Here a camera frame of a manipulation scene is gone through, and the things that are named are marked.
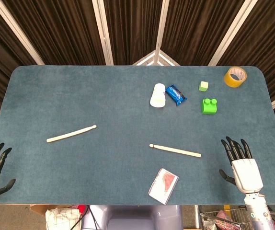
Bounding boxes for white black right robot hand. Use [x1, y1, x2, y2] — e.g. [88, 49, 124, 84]
[218, 136, 264, 194]

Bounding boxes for pale wooden drumstick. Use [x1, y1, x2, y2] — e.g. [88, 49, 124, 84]
[46, 125, 97, 143]
[149, 143, 202, 158]

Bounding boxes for green two-stud building brick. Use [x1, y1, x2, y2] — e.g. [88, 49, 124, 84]
[201, 98, 218, 115]

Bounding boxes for pink plastic packet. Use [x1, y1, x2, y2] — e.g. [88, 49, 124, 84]
[215, 210, 234, 223]

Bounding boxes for brown cardboard box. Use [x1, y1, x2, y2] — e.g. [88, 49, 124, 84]
[30, 204, 73, 218]

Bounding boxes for white checked cloth bag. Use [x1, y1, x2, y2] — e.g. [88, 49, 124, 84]
[45, 207, 82, 230]

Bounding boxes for clear box with red filling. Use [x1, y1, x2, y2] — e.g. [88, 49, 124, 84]
[148, 168, 179, 205]

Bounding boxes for yellow packing tape roll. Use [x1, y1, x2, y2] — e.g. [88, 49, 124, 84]
[224, 66, 248, 88]

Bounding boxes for blue snack packet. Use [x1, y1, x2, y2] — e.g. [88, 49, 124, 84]
[165, 84, 188, 107]

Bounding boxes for white paper cup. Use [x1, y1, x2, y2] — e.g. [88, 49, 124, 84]
[149, 83, 167, 108]

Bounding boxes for lavender robot torso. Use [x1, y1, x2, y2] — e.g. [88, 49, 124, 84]
[81, 205, 183, 230]

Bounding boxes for blue felt table mat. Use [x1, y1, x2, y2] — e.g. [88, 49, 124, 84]
[0, 65, 275, 206]

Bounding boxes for dark brown pleated curtain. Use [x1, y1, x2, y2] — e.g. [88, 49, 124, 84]
[0, 0, 275, 120]

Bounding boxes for wire shopping basket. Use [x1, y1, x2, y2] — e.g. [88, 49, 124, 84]
[200, 207, 251, 230]

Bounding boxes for white angled frame base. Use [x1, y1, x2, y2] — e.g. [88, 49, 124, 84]
[132, 49, 181, 66]

